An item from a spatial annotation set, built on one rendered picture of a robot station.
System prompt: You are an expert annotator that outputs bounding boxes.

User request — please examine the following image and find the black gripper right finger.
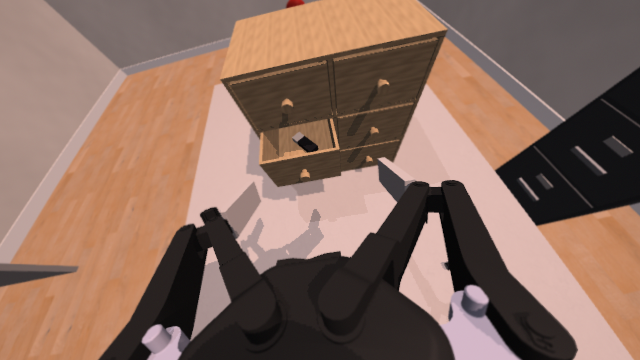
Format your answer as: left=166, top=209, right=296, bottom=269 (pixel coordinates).
left=318, top=157, right=578, bottom=360

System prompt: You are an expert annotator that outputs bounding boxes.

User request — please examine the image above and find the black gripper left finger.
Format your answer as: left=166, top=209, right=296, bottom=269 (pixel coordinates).
left=98, top=181, right=282, bottom=360

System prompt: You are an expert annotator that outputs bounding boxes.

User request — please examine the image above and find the small wooden chest of drawers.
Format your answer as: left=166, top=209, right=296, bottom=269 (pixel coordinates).
left=220, top=0, right=448, bottom=163

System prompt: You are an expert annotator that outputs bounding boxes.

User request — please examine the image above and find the brown wooden drawer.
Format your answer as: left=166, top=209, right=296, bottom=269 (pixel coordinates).
left=259, top=118, right=341, bottom=187
left=230, top=60, right=332, bottom=130
left=340, top=139, right=399, bottom=171
left=337, top=102, right=414, bottom=149
left=332, top=37, right=438, bottom=114

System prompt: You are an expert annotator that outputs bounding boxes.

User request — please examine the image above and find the black and white eraser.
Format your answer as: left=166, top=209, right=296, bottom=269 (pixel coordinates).
left=292, top=132, right=318, bottom=153

